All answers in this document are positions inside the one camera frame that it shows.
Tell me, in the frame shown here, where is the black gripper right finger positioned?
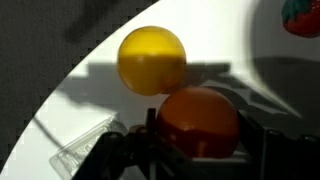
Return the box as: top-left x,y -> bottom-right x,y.
238,111 -> 320,180

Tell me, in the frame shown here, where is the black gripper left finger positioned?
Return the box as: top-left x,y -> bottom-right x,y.
73,108 -> 201,180

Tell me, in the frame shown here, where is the toy orange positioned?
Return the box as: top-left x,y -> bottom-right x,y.
155,86 -> 242,160

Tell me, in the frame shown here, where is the yellow toy lemon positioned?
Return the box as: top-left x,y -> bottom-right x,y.
116,25 -> 188,97

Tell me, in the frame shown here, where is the red toy strawberry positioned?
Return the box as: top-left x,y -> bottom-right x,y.
280,0 -> 320,39

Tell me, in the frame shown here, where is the clear plastic case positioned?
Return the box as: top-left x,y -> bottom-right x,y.
49,112 -> 129,180

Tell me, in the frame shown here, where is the thin grey wire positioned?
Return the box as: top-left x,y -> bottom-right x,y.
31,114 -> 66,149

